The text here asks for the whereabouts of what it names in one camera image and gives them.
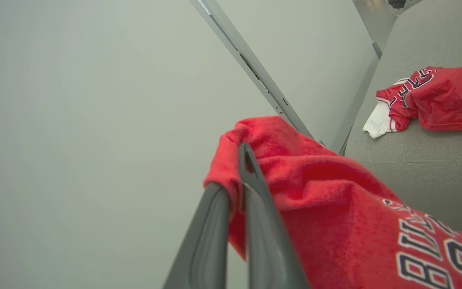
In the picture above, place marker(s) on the grey frame strip with slots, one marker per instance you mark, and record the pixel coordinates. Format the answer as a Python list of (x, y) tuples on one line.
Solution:
[(251, 64)]

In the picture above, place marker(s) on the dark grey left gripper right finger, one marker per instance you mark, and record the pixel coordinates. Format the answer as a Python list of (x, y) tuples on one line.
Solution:
[(269, 241)]

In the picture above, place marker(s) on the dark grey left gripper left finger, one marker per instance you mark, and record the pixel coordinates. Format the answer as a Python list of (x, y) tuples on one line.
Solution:
[(205, 249)]

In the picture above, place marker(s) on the light grey fabric sofa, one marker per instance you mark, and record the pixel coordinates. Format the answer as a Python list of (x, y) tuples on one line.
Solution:
[(415, 168)]

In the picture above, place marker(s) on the red Bulls jersey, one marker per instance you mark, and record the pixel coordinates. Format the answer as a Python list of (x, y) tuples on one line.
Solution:
[(327, 208)]

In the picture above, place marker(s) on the grey frame post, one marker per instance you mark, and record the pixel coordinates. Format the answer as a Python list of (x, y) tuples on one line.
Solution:
[(371, 32)]

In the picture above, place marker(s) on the red jersey with white trim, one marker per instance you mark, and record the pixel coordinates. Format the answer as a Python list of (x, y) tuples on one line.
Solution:
[(447, 100)]

